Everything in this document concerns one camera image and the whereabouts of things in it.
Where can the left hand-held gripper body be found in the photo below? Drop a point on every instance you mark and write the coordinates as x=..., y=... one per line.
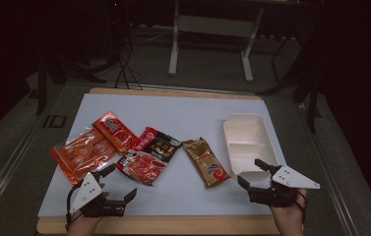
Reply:
x=88, y=191

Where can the white metal table frame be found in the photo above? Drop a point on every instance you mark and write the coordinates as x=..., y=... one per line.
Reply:
x=173, y=49

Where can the metal floor rail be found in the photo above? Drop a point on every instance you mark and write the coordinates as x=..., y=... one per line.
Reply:
x=323, y=164
x=10, y=164

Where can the person's right hand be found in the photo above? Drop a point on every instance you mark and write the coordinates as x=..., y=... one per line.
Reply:
x=289, y=221

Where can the white two-compartment container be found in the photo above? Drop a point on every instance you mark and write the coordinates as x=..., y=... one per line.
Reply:
x=245, y=137

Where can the white table mat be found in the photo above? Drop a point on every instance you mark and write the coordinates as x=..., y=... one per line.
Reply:
x=179, y=111

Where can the black tripod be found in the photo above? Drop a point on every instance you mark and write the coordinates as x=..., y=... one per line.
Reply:
x=311, y=108

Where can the person's left hand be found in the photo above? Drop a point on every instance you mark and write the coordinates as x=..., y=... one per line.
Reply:
x=83, y=226

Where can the dark floor plate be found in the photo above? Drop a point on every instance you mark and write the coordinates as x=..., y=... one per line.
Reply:
x=47, y=121

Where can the clear orange packet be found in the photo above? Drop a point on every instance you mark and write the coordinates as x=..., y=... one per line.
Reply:
x=81, y=154

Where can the red and black packet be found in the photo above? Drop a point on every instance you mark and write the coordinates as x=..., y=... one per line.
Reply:
x=147, y=157

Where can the gold packet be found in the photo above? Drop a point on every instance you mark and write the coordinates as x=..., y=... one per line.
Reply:
x=206, y=162

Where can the orange red sachet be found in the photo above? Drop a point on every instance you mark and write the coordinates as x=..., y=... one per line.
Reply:
x=115, y=131

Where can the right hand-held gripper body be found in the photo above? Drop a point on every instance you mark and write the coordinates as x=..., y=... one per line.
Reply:
x=291, y=179

